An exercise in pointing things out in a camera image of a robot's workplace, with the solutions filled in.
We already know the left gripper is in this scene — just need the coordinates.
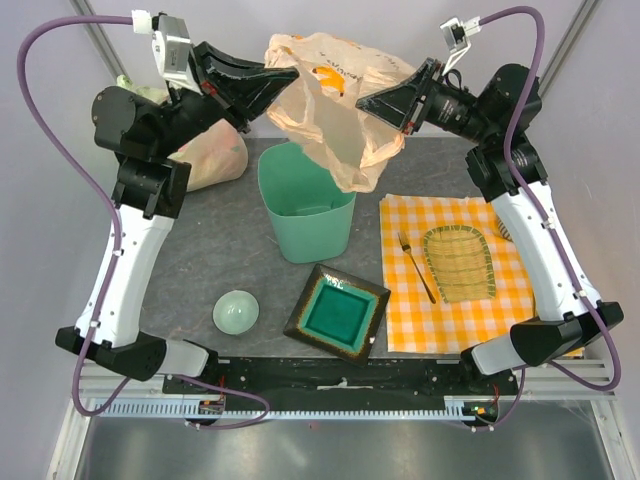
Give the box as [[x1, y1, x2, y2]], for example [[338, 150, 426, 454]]
[[153, 40, 300, 158]]

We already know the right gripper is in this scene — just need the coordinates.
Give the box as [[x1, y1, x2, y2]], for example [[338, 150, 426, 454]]
[[358, 57, 497, 146]]

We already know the orange plastic trash bag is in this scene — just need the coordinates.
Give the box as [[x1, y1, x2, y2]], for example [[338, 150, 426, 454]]
[[264, 33, 416, 193]]

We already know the green trash bin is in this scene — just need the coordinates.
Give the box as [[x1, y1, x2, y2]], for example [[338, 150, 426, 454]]
[[258, 142, 356, 264]]

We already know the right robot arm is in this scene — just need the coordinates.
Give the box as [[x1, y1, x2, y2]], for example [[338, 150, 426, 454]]
[[356, 59, 624, 394]]

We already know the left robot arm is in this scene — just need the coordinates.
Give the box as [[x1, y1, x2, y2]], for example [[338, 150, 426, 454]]
[[55, 42, 299, 393]]

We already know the green plastic bag with trash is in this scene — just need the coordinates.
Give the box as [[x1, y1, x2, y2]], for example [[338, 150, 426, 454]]
[[115, 74, 250, 193]]

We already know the metal fork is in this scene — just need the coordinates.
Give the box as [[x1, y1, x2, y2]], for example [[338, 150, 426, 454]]
[[397, 230, 436, 304]]

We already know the striped ceramic cup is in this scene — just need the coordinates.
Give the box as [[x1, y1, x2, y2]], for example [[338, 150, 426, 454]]
[[497, 217, 513, 242]]

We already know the woven bamboo basket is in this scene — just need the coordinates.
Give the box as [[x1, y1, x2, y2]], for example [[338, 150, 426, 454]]
[[423, 225, 497, 303]]

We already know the square green ceramic plate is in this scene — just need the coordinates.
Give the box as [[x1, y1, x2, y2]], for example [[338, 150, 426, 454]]
[[283, 264, 391, 367]]

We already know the yellow checkered cloth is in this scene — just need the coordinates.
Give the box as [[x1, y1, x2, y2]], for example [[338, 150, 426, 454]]
[[379, 194, 537, 354]]

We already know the pale green bowl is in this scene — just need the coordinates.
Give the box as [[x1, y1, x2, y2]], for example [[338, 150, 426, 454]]
[[212, 290, 260, 335]]

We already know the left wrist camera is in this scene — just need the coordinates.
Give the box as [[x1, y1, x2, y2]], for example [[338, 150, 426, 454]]
[[131, 10, 201, 94]]

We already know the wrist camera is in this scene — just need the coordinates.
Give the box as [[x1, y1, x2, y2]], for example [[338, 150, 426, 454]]
[[131, 10, 201, 94], [440, 16, 481, 75]]

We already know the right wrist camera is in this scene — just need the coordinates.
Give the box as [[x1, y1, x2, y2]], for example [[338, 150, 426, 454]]
[[440, 16, 481, 75]]

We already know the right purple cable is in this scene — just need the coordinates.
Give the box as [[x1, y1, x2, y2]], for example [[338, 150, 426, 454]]
[[477, 5, 623, 432]]

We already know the purple cable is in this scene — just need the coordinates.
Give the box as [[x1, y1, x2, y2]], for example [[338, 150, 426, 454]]
[[477, 5, 623, 432], [16, 14, 271, 431]]

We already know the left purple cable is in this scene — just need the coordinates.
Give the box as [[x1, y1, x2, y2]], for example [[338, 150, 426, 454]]
[[16, 14, 271, 431]]

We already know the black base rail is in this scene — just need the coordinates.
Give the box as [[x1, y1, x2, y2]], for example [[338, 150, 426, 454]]
[[162, 355, 519, 414]]

